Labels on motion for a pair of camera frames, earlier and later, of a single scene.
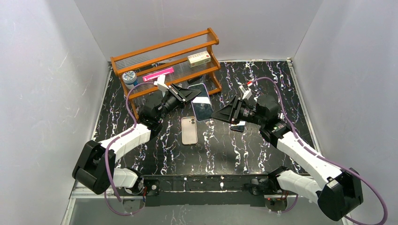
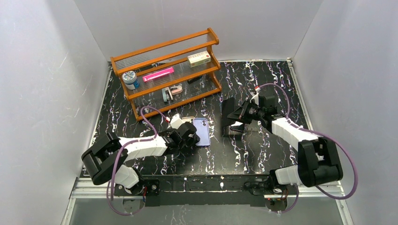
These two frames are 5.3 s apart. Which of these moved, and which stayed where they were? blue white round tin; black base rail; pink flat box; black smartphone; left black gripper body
Moved: left black gripper body
Stayed: black base rail; blue white round tin; pink flat box; black smartphone
